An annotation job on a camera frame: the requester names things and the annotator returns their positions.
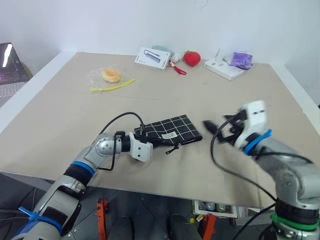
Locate purple bag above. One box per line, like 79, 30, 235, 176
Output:
229, 49, 254, 71

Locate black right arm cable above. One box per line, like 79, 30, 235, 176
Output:
210, 115, 279, 240

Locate open laptop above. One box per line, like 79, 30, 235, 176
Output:
0, 42, 31, 108

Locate flat white carton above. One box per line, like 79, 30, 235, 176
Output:
203, 57, 245, 82

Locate red strawberry plush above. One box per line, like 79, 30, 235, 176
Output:
183, 50, 202, 67

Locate bread in clear zip bag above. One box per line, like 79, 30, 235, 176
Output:
87, 67, 137, 92

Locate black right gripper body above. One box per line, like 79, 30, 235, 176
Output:
218, 110, 248, 147

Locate white crate with cans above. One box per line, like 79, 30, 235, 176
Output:
191, 199, 238, 221

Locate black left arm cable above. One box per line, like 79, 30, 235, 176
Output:
97, 111, 147, 172

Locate red clamp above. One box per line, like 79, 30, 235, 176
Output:
96, 197, 109, 240
201, 213, 217, 240

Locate white box with adapter print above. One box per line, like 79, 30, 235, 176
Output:
134, 46, 172, 72

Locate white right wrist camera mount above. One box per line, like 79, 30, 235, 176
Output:
234, 100, 267, 151

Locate black white grid pouch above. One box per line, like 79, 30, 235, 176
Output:
134, 114, 204, 155

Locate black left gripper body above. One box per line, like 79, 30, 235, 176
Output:
134, 129, 161, 149

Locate beige cardboard table cover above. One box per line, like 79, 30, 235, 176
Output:
0, 51, 320, 209

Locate white charm with red strap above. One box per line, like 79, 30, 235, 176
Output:
167, 52, 188, 76

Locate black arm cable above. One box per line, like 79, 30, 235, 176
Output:
210, 115, 279, 240
97, 111, 147, 172

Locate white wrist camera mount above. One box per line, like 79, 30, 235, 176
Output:
128, 132, 154, 164
234, 100, 267, 151

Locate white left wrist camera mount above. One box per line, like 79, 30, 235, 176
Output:
128, 132, 154, 164

